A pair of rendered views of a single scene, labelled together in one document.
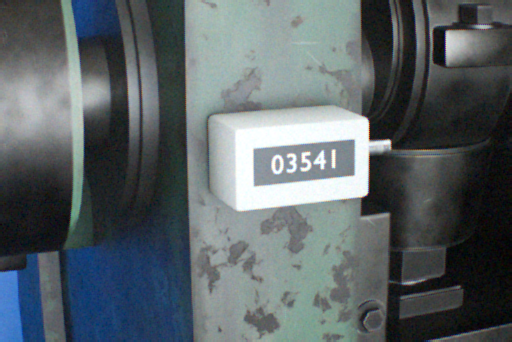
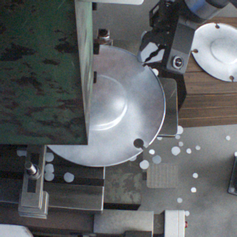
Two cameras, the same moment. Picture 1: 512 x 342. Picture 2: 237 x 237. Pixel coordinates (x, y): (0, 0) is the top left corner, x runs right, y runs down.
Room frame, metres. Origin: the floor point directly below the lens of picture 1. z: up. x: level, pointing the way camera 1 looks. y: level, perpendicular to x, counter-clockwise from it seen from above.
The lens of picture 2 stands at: (0.46, 0.15, 1.45)
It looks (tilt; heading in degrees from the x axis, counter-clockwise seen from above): 67 degrees down; 288
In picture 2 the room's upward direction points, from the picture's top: 6 degrees clockwise
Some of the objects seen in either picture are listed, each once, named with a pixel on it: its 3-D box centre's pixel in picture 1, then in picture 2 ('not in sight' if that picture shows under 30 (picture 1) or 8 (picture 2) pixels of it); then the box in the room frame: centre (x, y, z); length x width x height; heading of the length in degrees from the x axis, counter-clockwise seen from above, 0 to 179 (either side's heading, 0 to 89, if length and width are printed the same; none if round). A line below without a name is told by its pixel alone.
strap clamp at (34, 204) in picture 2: not in sight; (32, 175); (0.66, 0.05, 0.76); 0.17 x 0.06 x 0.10; 111
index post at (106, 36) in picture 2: not in sight; (103, 42); (0.67, -0.31, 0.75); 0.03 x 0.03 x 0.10; 21
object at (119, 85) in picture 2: not in sight; (97, 100); (0.60, -0.15, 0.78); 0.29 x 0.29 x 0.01
